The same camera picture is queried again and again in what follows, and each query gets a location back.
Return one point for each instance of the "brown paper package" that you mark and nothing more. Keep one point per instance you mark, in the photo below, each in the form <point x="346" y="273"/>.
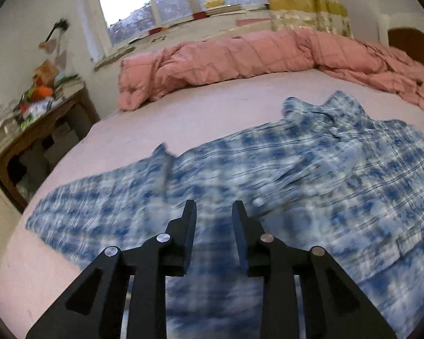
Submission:
<point x="46" y="72"/>

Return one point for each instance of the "yellow container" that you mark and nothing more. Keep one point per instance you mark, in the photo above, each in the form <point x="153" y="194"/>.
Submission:
<point x="214" y="2"/>

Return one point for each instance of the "pink quilt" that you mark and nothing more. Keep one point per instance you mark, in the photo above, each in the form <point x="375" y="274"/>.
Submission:
<point x="233" y="60"/>

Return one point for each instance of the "brown wooden desk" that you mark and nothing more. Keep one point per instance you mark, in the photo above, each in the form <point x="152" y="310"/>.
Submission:
<point x="39" y="127"/>

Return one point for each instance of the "stack of books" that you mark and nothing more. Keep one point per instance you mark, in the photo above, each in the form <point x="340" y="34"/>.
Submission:
<point x="70" y="84"/>

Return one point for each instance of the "thin flat book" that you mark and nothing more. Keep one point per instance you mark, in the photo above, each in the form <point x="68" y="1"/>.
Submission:
<point x="224" y="9"/>

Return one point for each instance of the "white and brown headboard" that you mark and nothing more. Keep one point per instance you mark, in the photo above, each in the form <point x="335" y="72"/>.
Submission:
<point x="410" y="42"/>

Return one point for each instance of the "orange plush toy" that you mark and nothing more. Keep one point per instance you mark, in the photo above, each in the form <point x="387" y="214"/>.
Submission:
<point x="42" y="93"/>

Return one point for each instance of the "small red box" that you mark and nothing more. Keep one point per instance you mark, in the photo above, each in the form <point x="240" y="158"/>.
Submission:
<point x="199" y="15"/>
<point x="156" y="30"/>

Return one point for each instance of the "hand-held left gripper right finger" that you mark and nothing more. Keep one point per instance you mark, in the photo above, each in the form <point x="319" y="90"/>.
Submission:
<point x="241" y="236"/>

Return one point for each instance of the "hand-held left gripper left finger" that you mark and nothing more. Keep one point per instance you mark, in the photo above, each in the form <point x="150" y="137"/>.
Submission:
<point x="189" y="236"/>

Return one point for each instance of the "blue plaid shirt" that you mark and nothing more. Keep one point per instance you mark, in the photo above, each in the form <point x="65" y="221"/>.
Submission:
<point x="304" y="183"/>

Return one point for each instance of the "tree print curtain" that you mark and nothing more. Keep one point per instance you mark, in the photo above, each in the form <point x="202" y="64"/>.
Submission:
<point x="304" y="7"/>

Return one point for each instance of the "bed with pink sheet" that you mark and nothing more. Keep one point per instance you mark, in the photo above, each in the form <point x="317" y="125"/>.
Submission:
<point x="198" y="113"/>

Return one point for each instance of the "pink desk lamp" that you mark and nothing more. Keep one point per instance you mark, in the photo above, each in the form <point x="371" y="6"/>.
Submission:
<point x="47" y="44"/>

